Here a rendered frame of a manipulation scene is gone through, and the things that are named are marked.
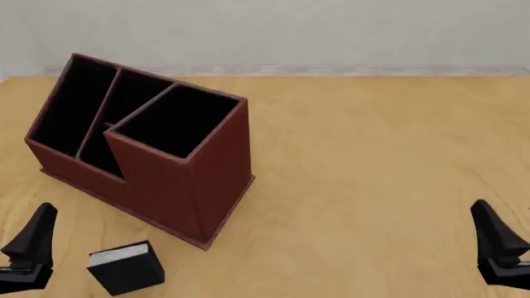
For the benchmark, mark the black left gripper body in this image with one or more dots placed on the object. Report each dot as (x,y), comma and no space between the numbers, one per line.
(25,276)

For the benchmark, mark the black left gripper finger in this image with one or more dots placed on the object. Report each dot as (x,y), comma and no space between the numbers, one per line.
(35,236)

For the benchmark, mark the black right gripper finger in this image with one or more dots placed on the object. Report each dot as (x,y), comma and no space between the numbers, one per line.
(494,236)

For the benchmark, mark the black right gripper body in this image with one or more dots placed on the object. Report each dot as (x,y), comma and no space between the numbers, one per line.
(507,273)

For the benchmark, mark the black book with white pages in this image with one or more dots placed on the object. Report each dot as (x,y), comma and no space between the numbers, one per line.
(128,274)

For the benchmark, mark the red-brown desk caddy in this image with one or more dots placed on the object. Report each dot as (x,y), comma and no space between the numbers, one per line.
(165,192)

